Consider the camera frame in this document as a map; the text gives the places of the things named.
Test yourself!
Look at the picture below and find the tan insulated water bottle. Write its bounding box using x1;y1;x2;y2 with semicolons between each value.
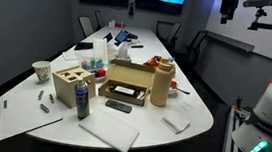
150;61;173;107

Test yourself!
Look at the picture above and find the blue spray bottle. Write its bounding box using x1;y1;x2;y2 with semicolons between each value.
74;78;90;120

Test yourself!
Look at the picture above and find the open cardboard box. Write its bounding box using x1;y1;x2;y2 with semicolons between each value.
98;59;156;107

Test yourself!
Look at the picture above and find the black labelled device in box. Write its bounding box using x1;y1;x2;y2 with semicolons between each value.
109;85;145;99

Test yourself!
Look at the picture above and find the orange snack bag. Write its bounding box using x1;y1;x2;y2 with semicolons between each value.
145;56;161;68

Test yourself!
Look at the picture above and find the dark grey remote control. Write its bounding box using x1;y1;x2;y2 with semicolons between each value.
105;99;132;113

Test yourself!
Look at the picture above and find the white bowl with spoon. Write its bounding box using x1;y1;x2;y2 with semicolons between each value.
168;81;189;95

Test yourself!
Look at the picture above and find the clear plastic container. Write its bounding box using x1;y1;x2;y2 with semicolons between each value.
76;38;108;72

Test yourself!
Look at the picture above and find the blue tablet on stand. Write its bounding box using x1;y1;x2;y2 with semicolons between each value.
114;30;129;46

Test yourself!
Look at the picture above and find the black office chair far right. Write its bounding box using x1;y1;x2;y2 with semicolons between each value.
155;21;181;51

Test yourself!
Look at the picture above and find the black office chair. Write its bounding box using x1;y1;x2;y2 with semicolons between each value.
183;30;208;67
155;21;181;51
78;16;94;37
95;11;105;29

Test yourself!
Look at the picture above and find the white foam sheet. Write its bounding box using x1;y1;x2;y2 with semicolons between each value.
79;110;140;152

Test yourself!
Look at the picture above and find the folded white cloth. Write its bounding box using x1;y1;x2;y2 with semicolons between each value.
161;110;190;134

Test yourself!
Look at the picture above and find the black office chair far left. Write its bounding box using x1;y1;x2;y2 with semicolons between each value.
95;11;105;29

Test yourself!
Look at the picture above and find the wooden shape sorter box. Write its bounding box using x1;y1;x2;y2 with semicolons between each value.
52;66;96;108

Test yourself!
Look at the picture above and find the small grey metal piece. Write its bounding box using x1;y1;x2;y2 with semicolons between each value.
49;94;54;103

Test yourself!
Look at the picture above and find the white paper cup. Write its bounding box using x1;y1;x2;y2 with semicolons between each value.
32;61;51;83

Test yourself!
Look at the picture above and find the grey metal bar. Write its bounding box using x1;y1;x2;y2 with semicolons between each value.
38;90;44;100

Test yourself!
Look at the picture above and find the grey metal block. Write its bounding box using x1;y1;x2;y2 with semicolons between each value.
40;104;49;113

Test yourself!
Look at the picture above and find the large white board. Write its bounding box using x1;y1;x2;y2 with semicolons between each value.
0;90;63;140

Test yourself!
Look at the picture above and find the grey piece on board edge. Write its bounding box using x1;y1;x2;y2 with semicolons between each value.
3;100;8;109

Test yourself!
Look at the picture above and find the camera on tripod arm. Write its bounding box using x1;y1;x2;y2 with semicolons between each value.
217;0;272;37

